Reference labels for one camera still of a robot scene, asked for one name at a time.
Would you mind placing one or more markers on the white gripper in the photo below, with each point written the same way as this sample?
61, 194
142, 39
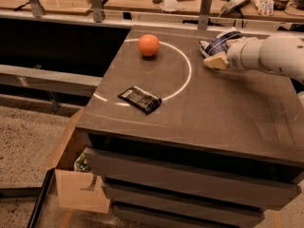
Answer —
237, 55

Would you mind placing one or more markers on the blue chip bag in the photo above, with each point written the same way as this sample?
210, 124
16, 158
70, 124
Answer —
218, 44

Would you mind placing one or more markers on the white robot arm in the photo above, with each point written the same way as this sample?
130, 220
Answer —
280, 54

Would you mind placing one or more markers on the black rxbar chocolate wrapper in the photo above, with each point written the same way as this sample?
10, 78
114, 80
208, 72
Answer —
143, 100

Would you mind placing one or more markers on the green snack bag in box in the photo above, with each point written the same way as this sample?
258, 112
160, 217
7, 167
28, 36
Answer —
81, 165

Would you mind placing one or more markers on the grey handheld device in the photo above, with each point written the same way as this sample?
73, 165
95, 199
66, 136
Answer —
231, 5

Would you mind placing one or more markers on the white packet on desk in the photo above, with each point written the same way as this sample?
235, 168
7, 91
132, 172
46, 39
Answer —
265, 7

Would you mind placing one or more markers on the orange ball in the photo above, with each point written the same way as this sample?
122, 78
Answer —
149, 45

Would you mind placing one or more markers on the white bowl on desk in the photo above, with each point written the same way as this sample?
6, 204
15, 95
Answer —
170, 5

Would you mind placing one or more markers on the black mesh cup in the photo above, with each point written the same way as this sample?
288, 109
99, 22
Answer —
280, 4

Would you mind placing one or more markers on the grey drawer cabinet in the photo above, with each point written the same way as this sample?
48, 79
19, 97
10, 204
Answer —
223, 147

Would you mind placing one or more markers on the cardboard box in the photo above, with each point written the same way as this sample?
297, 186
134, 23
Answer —
77, 190

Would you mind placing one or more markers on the metal railing frame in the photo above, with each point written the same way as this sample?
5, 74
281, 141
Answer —
79, 12

